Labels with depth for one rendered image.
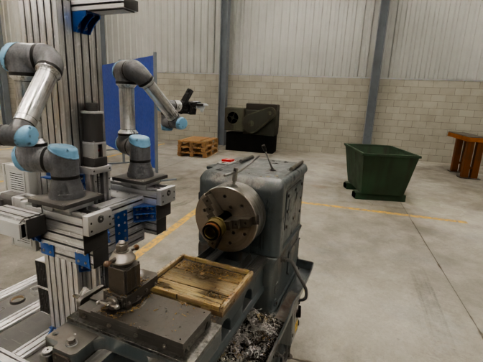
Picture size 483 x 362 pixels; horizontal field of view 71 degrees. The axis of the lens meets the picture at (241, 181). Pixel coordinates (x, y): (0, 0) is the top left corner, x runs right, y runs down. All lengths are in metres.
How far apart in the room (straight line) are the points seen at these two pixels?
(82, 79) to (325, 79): 10.08
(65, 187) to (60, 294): 0.79
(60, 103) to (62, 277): 0.94
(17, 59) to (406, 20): 11.04
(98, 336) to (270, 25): 11.35
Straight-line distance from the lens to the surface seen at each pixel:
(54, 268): 2.20
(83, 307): 1.25
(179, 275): 1.51
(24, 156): 1.71
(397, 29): 11.82
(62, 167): 1.64
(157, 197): 1.93
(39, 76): 1.56
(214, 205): 1.52
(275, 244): 1.69
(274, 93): 11.69
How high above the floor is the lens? 1.63
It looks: 14 degrees down
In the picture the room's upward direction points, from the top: 3 degrees clockwise
